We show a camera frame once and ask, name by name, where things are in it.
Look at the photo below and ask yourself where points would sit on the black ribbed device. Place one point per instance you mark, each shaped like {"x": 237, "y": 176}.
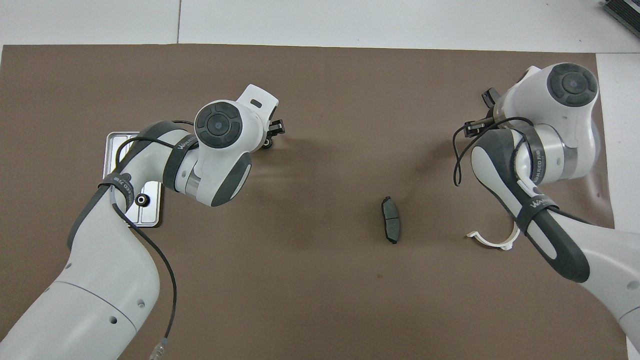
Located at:
{"x": 625, "y": 15}

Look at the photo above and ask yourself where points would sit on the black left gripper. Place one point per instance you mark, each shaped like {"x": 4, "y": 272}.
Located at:
{"x": 277, "y": 127}

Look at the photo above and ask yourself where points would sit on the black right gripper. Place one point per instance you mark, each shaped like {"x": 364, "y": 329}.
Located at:
{"x": 477, "y": 127}

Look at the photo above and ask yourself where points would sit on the single gray brake pad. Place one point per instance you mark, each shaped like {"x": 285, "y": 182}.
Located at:
{"x": 391, "y": 222}

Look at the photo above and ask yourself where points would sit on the stacked dark brake pads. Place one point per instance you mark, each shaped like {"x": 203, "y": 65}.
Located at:
{"x": 489, "y": 96}

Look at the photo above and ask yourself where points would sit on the brown paper table mat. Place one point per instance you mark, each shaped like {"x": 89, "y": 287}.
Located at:
{"x": 320, "y": 280}

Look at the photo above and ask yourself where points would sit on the silver metal tray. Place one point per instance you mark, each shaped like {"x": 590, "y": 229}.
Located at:
{"x": 150, "y": 212}

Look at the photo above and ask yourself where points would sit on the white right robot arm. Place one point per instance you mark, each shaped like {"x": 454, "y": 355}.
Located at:
{"x": 550, "y": 145}

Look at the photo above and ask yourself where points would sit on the large black bearing gear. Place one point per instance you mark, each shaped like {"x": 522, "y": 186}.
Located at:
{"x": 142, "y": 200}
{"x": 268, "y": 145}

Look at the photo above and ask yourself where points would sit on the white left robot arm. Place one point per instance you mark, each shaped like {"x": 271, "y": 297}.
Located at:
{"x": 100, "y": 280}

